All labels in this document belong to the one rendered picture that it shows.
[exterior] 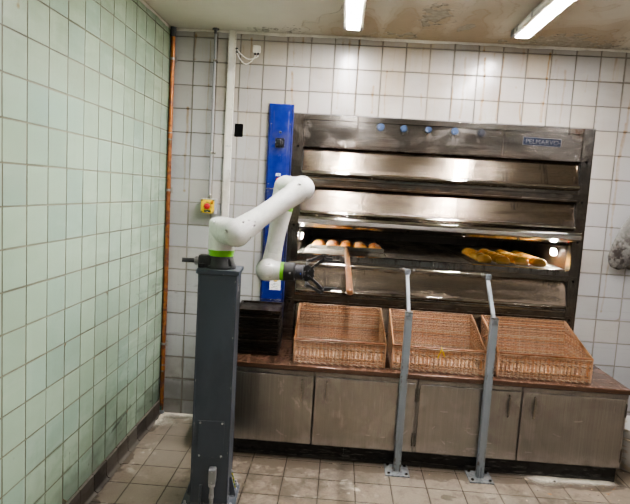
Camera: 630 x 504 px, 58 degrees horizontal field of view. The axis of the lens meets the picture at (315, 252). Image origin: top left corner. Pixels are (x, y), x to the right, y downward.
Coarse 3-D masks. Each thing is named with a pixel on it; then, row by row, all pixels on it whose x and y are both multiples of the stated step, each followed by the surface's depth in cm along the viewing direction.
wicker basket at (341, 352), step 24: (312, 312) 377; (336, 312) 377; (360, 312) 377; (312, 336) 375; (336, 336) 375; (360, 336) 374; (384, 336) 341; (312, 360) 338; (336, 360) 335; (360, 360) 334; (384, 360) 333
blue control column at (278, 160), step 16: (272, 112) 367; (288, 112) 366; (272, 128) 368; (288, 128) 367; (272, 144) 369; (288, 144) 368; (272, 160) 370; (288, 160) 370; (272, 176) 371; (272, 192) 372
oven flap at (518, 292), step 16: (320, 272) 381; (336, 272) 381; (352, 272) 380; (368, 272) 380; (384, 272) 380; (400, 272) 380; (304, 288) 377; (368, 288) 378; (384, 288) 377; (400, 288) 377; (416, 288) 377; (432, 288) 376; (448, 288) 376; (464, 288) 376; (480, 288) 376; (496, 288) 375; (512, 288) 375; (528, 288) 375; (544, 288) 375; (560, 288) 374; (496, 304) 373; (512, 304) 371; (528, 304) 370; (544, 304) 370; (560, 304) 372
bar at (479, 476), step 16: (416, 272) 339; (432, 272) 338; (448, 272) 338; (464, 272) 338; (496, 320) 317; (496, 336) 318; (400, 384) 323; (400, 400) 324; (400, 416) 325; (400, 432) 326; (480, 432) 325; (400, 448) 327; (480, 448) 325; (384, 464) 336; (400, 464) 328; (480, 464) 326; (480, 480) 324
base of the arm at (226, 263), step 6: (186, 258) 274; (192, 258) 275; (198, 258) 273; (204, 258) 273; (210, 258) 273; (216, 258) 271; (222, 258) 271; (228, 258) 273; (198, 264) 271; (204, 264) 272; (210, 264) 271; (216, 264) 270; (222, 264) 271; (228, 264) 273; (234, 264) 276
